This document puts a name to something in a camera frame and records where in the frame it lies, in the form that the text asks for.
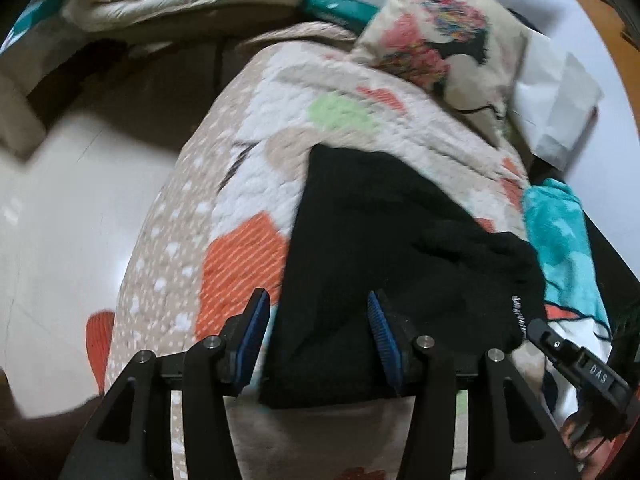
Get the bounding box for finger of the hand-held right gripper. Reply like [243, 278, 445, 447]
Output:
[527, 318, 583, 378]

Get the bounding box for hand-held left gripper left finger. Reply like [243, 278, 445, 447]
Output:
[59, 287, 271, 480]

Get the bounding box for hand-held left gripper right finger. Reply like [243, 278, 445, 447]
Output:
[367, 289, 582, 480]

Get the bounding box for black pants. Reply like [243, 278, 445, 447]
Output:
[260, 144, 549, 409]

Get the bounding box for person's right hand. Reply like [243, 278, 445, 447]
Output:
[560, 410, 621, 480]

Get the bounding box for teal printed blanket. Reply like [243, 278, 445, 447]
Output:
[520, 177, 615, 413]

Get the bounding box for quilted printed blanket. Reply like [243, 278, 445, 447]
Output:
[84, 24, 568, 480]

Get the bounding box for printed beige pillow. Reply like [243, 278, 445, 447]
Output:
[351, 0, 537, 147]

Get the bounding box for teal tube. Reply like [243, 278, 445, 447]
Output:
[299, 0, 382, 32]

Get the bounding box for beige rolled blanket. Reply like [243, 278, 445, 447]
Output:
[64, 0, 312, 37]

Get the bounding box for teal and white patterned cloth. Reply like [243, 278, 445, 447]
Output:
[0, 0, 77, 57]

